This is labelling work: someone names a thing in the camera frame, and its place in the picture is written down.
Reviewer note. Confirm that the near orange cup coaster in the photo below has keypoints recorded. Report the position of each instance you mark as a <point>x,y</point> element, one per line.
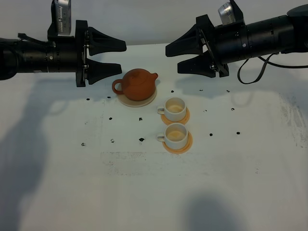
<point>182,150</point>

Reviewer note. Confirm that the far white teacup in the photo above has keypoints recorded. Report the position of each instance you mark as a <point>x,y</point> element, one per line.
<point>174,109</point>

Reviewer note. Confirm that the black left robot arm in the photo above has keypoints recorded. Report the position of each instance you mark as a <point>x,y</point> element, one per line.
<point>27,55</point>

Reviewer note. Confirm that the white teacup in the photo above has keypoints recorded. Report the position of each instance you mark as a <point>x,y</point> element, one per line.
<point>175,136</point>
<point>174,109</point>

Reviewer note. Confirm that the brown clay teapot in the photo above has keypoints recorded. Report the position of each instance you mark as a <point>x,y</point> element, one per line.
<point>136,84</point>

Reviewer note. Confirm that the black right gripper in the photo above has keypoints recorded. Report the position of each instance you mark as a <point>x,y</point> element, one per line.
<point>225,44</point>

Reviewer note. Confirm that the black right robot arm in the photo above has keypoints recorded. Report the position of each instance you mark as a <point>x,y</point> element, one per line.
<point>283,34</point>

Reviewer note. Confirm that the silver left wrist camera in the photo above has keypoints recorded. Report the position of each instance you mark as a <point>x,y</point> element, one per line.
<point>62,13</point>

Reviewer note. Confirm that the far orange cup coaster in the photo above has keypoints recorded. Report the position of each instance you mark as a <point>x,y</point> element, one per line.
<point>183,121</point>

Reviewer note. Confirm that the beige round teapot coaster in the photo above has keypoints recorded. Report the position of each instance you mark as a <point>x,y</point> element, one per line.
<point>136,104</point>

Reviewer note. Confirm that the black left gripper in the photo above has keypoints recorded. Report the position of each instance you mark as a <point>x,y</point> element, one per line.
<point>68,53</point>

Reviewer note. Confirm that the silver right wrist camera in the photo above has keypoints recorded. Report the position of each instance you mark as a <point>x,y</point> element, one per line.
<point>226,13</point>

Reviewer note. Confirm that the near white teacup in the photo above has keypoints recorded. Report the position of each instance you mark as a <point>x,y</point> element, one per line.
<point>175,136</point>

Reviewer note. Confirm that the orange cup coaster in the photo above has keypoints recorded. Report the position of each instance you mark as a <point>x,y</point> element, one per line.
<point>182,150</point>
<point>183,121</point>

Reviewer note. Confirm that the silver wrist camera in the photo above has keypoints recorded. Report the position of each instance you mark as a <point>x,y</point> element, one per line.
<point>226,13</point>
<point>62,13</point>

